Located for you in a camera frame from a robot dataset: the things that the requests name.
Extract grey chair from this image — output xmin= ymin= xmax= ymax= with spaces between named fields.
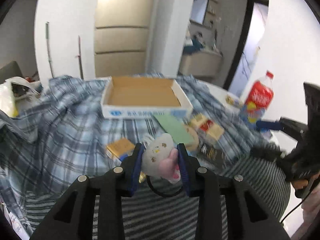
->
xmin=0 ymin=61 xmax=23 ymax=83

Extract blue plaid cloth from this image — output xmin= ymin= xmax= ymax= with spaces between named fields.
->
xmin=1 ymin=76 xmax=287 ymax=235

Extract bathroom mirror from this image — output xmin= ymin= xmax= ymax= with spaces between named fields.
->
xmin=190 ymin=0 xmax=209 ymax=24

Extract yellow blue cigarette pack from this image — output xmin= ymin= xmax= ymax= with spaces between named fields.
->
xmin=106 ymin=138 xmax=135 ymax=161

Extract black Face tissue pack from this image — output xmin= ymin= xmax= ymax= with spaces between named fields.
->
xmin=197 ymin=142 xmax=226 ymax=171

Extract beige vanity cabinet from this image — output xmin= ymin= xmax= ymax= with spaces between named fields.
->
xmin=178 ymin=50 xmax=223 ymax=77

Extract red iced tea bottle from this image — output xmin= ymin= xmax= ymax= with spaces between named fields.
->
xmin=239 ymin=71 xmax=274 ymax=129

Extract small gold box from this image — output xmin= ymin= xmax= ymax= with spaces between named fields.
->
xmin=226 ymin=94 xmax=243 ymax=109

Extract open white cardboard box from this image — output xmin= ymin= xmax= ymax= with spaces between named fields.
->
xmin=101 ymin=76 xmax=193 ymax=119

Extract dark broom handle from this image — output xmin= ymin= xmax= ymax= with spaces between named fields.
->
xmin=77 ymin=35 xmax=84 ymax=80

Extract white pink plush hair tie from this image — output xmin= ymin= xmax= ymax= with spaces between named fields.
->
xmin=141 ymin=133 xmax=185 ymax=197

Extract beige refrigerator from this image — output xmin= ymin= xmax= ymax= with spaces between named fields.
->
xmin=94 ymin=0 xmax=153 ymax=77

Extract grey mop handle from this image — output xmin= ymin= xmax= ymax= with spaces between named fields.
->
xmin=45 ymin=22 xmax=55 ymax=78

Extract person's right hand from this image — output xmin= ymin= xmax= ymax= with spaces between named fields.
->
xmin=291 ymin=179 xmax=309 ymax=190

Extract striped grey cloth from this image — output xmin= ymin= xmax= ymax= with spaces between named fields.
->
xmin=32 ymin=156 xmax=290 ymax=239

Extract white plastic bag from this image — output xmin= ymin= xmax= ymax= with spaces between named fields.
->
xmin=1 ymin=76 xmax=40 ymax=118

